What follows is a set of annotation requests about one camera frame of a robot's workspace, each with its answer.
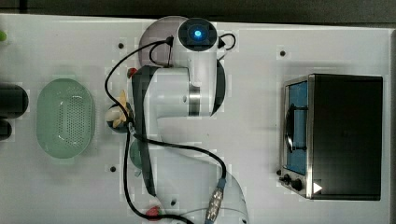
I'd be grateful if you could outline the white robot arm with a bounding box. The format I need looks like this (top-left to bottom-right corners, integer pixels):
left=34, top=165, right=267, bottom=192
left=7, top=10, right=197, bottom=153
left=132, top=16, right=248, bottom=224

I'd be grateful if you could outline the round grey plate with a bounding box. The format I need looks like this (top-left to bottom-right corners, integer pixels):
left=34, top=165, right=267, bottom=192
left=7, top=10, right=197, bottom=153
left=138, top=16, right=186, bottom=66

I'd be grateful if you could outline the small red tomato toy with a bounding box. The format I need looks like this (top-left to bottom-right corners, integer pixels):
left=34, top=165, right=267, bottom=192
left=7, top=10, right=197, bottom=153
left=127, top=67, right=137, bottom=78

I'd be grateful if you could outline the red strawberry toy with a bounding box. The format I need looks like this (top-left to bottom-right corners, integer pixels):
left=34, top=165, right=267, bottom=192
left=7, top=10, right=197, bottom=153
left=146, top=205, right=162, bottom=221

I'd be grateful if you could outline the green perforated colander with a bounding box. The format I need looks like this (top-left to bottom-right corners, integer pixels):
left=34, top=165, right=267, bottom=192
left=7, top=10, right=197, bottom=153
left=36, top=78, right=94, bottom=159

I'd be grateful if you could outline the black toaster oven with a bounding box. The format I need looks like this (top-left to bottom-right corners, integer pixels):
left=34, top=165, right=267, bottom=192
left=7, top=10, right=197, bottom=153
left=276, top=74, right=383, bottom=201

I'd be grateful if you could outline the black cylinder object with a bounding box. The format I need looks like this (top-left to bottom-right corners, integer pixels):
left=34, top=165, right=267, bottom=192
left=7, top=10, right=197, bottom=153
left=0, top=82, right=29, bottom=141

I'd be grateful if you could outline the green toy at edge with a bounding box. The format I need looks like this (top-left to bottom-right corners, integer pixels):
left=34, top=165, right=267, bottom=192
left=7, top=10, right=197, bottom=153
left=0, top=31, right=7, bottom=42

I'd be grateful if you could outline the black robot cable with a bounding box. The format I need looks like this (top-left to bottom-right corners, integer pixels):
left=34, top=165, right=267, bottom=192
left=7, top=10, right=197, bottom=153
left=104, top=33, right=237, bottom=224

